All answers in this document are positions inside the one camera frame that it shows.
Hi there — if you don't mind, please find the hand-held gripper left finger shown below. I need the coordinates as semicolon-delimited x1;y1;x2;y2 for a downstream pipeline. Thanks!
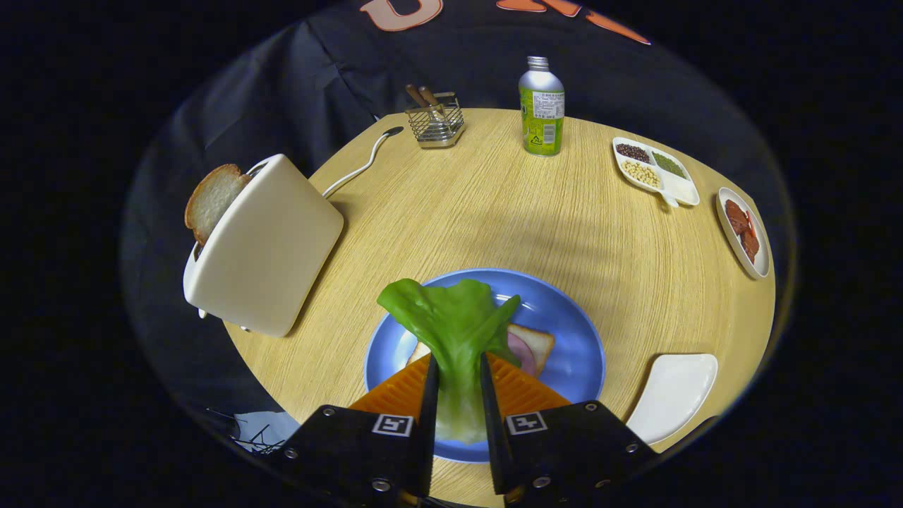
279;353;440;508

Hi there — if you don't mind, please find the white curved empty plate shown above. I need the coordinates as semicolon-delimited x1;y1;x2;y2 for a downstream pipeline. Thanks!
626;353;719;445

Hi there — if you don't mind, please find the silver bottle with green label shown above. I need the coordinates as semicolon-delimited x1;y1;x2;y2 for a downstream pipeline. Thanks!
519;56;566;157

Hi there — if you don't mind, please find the metal wire basket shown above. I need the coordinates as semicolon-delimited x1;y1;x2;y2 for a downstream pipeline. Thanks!
405;92;466;150

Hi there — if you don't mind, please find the white oval sausage plate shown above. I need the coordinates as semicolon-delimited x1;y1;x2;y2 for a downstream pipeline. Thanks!
715;186;771;280

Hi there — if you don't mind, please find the toast slice under ham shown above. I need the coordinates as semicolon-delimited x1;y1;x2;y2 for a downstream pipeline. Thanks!
408;323;556;378

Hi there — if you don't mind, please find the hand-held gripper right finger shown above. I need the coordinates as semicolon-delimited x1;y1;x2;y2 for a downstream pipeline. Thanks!
480;351;662;508

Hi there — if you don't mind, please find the green lettuce leaf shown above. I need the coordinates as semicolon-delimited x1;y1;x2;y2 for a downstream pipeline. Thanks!
377;277;523;445

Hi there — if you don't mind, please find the white toaster cable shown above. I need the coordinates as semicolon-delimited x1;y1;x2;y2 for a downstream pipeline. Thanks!
322;126;405;199

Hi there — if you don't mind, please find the black backdrop cloth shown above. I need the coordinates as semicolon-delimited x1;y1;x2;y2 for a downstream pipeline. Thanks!
120;0;794;452

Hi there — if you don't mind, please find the pile of yellow soybeans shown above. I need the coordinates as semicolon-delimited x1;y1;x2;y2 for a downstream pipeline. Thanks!
622;160;662;188

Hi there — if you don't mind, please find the plain bread slice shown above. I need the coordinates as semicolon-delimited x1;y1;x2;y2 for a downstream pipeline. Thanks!
184;164;252;246

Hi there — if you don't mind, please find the pink ham slice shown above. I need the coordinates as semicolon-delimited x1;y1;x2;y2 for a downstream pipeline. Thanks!
507;332;538;371

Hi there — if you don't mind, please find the pile of green beans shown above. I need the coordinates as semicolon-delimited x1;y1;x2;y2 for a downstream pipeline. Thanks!
652;151;686;179

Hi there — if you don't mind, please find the blue round plate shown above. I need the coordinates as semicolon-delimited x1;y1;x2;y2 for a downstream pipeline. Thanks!
364;268;606;464

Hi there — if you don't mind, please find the white divided dish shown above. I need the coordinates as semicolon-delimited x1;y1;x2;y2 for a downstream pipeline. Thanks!
612;136;701;209

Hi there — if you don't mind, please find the white toaster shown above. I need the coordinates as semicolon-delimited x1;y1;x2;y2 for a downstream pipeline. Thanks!
183;154;345;338

